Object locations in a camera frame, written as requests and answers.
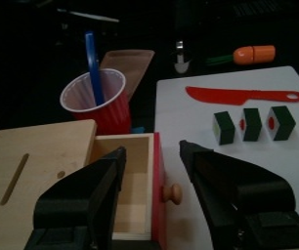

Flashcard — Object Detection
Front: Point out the blue tape piece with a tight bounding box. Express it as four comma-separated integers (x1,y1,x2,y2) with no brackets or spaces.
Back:
130,126,148,135

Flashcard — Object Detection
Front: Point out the wooden drawer with red front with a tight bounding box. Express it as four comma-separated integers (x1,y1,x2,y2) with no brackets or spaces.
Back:
88,131,184,250

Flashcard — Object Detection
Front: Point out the light wooden box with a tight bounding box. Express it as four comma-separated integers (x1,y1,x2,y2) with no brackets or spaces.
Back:
0,118,97,250

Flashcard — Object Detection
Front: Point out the white cutting board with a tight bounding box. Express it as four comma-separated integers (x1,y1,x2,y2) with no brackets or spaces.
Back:
154,65,299,250

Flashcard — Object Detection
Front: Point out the brown wooden spatula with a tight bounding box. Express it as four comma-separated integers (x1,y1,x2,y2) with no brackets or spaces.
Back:
98,49,156,102

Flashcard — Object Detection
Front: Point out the black handled metal utensil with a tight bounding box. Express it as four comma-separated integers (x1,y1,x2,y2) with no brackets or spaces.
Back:
172,0,201,75

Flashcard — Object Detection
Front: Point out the blue drinking straw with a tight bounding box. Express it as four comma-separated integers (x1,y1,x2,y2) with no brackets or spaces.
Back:
84,30,106,106

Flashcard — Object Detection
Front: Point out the red plastic toy knife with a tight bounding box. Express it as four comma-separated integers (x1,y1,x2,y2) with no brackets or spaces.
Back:
184,85,299,106

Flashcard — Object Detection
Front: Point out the red plastic cup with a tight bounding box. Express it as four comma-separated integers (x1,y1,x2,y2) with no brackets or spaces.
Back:
58,67,133,136

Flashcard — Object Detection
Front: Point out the orange toy carrot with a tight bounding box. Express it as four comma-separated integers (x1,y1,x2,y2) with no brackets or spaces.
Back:
205,44,277,66

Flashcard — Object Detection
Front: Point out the green sushi piece red centre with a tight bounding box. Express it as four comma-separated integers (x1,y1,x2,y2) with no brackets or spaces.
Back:
238,107,264,143
210,110,237,146
265,104,297,142

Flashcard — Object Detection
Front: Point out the thin white stick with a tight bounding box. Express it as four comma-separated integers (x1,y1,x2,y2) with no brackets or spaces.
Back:
56,8,121,23

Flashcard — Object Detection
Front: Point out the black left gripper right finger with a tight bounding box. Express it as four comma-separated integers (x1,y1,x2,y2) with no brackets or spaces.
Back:
178,139,299,250

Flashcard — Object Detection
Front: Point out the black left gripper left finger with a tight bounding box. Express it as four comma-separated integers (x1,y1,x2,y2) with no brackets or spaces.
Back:
24,146,128,250

